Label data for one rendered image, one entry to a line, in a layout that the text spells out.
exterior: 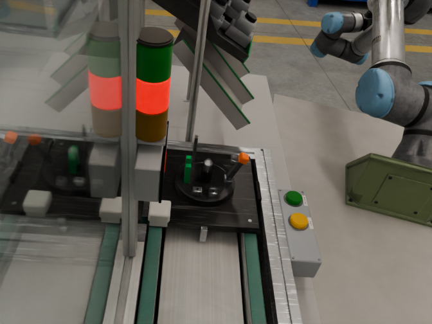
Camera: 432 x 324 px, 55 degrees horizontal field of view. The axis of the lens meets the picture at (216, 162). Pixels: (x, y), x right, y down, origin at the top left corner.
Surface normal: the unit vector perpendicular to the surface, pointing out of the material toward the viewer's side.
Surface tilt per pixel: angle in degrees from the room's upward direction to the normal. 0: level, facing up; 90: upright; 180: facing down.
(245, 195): 0
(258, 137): 0
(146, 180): 90
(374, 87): 82
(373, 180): 90
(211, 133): 0
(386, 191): 90
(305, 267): 90
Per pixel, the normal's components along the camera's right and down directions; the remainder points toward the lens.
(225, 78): -0.15, 0.64
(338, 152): 0.14, -0.74
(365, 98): -0.95, -0.16
